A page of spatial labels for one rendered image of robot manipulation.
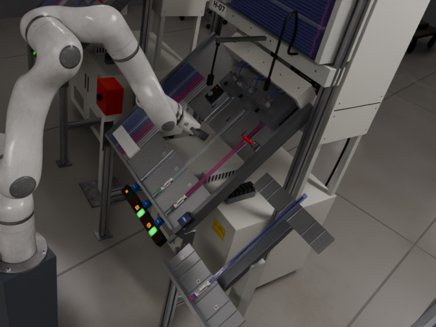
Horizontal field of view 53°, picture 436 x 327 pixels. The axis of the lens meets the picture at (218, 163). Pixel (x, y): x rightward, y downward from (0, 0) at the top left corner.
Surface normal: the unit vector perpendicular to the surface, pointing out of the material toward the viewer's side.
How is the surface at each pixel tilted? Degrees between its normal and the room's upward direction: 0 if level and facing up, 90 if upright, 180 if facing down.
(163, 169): 44
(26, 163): 63
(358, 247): 0
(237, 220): 0
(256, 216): 0
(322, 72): 90
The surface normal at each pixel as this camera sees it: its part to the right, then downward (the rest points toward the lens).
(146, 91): 0.06, 0.13
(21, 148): 0.56, 0.13
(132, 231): 0.20, -0.79
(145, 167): -0.43, -0.44
